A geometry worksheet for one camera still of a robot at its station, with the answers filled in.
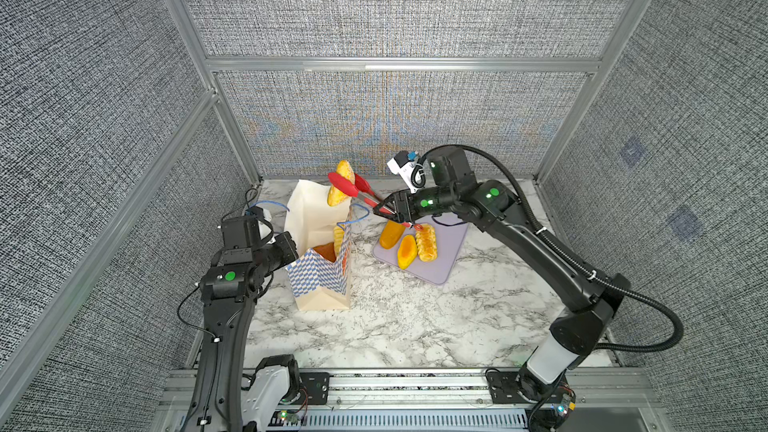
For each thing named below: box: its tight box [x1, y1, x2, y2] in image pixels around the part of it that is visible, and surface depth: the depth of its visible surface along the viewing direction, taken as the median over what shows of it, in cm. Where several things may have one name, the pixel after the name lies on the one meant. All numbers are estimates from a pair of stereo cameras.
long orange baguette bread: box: [380, 220, 405, 249], surface depth 99 cm
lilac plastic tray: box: [373, 217, 468, 285], surface depth 97 cm
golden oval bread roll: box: [327, 160, 355, 207], surface depth 71 cm
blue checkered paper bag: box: [287, 227, 351, 311], surface depth 79 cm
